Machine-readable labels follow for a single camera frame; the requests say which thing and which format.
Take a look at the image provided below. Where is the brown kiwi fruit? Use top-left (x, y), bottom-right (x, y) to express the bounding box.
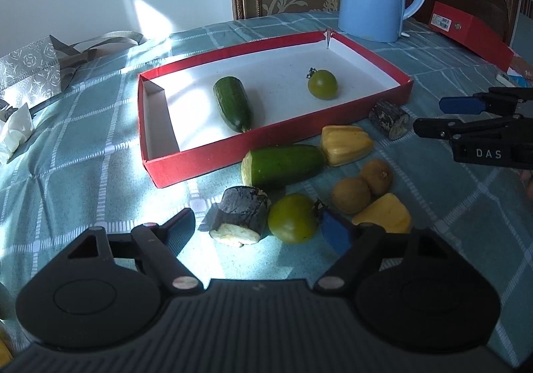
top-left (359, 158), bottom-right (393, 197)
top-left (331, 177), bottom-right (371, 214)

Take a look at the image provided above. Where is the yellow jackfruit pod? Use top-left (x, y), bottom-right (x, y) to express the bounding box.
top-left (320, 125), bottom-right (374, 167)

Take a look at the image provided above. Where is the green tomato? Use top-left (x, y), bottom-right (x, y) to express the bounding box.
top-left (267, 193), bottom-right (319, 244)
top-left (306, 68), bottom-right (338, 100)

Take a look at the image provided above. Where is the large cut cucumber piece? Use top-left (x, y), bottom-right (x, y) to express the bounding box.
top-left (241, 145), bottom-right (326, 190)

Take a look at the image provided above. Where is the small cucumber piece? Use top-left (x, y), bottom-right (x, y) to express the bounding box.
top-left (213, 76), bottom-right (253, 133)

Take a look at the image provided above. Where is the person right hand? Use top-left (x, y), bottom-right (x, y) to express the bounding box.
top-left (520, 170), bottom-right (533, 200)

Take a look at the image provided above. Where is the white remote control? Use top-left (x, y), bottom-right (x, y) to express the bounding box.
top-left (496, 73), bottom-right (514, 87)

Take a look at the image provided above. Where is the red flat box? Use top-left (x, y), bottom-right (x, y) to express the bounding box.
top-left (429, 2), bottom-right (514, 73)

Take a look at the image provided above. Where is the teal plaid bedspread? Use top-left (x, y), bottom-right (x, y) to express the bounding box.
top-left (1, 12), bottom-right (532, 366)

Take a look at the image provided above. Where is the red shallow box tray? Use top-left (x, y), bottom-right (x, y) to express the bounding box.
top-left (137, 30), bottom-right (413, 188)

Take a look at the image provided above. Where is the white crumpled plastic bag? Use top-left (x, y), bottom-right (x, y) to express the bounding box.
top-left (0, 100), bottom-right (34, 165)

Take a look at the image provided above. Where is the silver patterned gift bag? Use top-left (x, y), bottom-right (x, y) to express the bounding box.
top-left (1, 30), bottom-right (145, 109)

